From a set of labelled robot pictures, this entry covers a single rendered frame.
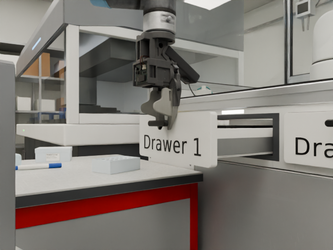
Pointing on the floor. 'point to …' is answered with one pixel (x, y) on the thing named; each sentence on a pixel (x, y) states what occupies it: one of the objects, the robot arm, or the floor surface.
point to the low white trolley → (106, 207)
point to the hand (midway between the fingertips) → (167, 123)
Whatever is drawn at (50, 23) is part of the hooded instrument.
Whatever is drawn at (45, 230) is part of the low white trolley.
